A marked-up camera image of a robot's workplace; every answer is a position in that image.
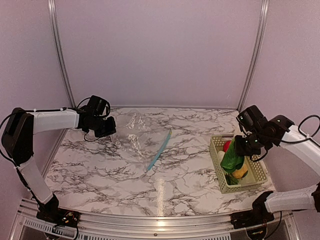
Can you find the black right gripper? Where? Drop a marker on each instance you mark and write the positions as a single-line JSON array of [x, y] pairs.
[[240, 150]]

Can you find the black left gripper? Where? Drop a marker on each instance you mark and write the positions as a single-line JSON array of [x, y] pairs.
[[111, 128]]

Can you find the red fake apple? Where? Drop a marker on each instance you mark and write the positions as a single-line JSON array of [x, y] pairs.
[[227, 145]]

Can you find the fake bok choy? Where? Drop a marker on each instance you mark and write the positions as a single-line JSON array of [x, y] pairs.
[[228, 176], [231, 161]]

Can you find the yellow fake fruit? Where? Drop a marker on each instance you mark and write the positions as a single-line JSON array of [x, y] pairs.
[[240, 173]]

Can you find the clear zip top bag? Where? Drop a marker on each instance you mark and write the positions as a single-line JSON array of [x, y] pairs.
[[140, 138]]

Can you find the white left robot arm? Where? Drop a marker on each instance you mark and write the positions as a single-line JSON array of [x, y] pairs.
[[21, 126]]

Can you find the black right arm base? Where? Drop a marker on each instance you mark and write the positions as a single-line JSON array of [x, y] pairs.
[[258, 215]]

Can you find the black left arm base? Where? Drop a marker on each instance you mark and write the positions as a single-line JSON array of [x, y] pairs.
[[51, 212]]

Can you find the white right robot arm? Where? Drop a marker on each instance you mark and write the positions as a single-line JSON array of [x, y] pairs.
[[261, 133]]

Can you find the pale green plastic basket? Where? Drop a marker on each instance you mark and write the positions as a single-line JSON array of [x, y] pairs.
[[249, 176]]

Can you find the left aluminium frame post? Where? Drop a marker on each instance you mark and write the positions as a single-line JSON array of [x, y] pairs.
[[59, 51]]

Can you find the aluminium frame post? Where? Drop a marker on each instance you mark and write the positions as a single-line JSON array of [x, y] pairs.
[[59, 51], [261, 29]]

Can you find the front aluminium table rail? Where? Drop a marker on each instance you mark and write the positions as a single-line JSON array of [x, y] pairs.
[[101, 226]]

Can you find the right aluminium frame post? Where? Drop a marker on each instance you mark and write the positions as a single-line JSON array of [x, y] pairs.
[[261, 29]]

